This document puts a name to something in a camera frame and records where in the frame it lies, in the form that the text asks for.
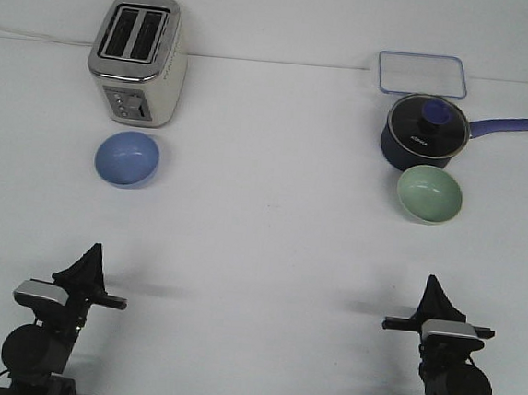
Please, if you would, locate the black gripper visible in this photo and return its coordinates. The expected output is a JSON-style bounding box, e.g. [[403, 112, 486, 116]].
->
[[34, 243, 126, 343], [381, 274, 495, 375]]

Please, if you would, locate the green bowl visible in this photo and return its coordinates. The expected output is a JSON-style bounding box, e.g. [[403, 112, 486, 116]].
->
[[396, 165, 463, 225]]

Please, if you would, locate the blue bowl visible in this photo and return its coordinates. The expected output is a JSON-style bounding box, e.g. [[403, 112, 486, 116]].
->
[[93, 131, 160, 189]]

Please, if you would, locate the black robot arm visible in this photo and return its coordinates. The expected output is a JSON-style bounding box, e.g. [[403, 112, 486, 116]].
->
[[381, 274, 496, 395], [0, 243, 127, 395]]

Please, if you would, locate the glass pot lid blue knob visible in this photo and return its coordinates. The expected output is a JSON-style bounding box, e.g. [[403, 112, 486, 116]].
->
[[387, 94, 469, 159]]

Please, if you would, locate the silver two-slot toaster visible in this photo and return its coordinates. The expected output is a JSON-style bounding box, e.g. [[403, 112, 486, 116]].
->
[[87, 0, 188, 128]]

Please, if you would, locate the clear blue-rimmed container lid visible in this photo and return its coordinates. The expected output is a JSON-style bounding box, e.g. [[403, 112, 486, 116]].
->
[[378, 50, 467, 100]]

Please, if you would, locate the blue saucepan with handle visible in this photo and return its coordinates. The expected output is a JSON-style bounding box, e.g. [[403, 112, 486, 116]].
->
[[381, 118, 528, 171]]

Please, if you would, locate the white toaster power cord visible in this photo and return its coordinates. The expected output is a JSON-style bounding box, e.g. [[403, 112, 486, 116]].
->
[[0, 23, 97, 48]]

